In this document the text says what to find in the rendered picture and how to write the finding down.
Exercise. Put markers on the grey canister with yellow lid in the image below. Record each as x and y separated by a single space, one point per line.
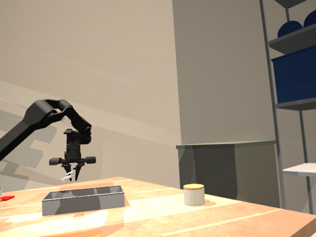
194 195

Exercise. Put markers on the grey rectangular metal tin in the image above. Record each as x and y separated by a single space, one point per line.
81 200

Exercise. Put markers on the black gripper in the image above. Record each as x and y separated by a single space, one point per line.
73 152

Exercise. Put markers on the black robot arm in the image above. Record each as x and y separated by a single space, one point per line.
40 115

